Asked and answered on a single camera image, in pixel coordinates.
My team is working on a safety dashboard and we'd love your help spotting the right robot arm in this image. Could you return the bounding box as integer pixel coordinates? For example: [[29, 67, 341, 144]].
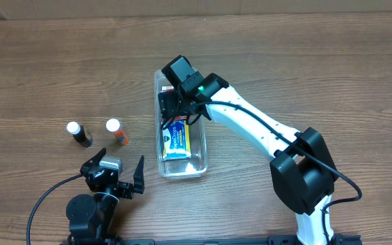
[[154, 55, 347, 244]]

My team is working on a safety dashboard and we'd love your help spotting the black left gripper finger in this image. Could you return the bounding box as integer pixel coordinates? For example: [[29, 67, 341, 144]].
[[80, 148, 107, 176], [133, 155, 145, 194]]

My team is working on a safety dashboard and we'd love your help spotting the black bottle white cap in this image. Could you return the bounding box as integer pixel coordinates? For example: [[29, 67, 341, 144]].
[[66, 121, 93, 148]]

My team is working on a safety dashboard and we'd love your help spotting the orange bottle white cap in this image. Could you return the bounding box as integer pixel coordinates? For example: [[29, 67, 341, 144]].
[[105, 118, 129, 146]]

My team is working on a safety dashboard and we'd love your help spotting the red medicine box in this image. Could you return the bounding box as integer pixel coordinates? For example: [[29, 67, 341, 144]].
[[158, 86, 178, 119]]

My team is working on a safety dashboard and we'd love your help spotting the clear plastic container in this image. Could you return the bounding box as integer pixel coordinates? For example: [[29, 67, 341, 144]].
[[153, 70, 208, 178]]

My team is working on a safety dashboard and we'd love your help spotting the blue yellow Vicks VapoDrops box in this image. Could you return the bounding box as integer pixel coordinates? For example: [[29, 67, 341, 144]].
[[162, 120, 191, 161]]

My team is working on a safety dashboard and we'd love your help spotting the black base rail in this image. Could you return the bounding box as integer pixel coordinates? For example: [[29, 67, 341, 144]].
[[59, 234, 363, 245]]

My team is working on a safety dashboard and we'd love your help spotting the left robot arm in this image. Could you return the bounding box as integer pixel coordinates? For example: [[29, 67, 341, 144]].
[[66, 148, 144, 244]]

